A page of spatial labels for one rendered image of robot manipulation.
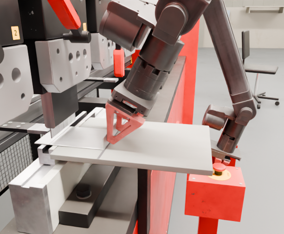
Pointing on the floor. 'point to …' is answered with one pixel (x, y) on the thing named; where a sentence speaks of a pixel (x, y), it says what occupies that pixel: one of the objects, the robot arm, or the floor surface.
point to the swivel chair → (265, 69)
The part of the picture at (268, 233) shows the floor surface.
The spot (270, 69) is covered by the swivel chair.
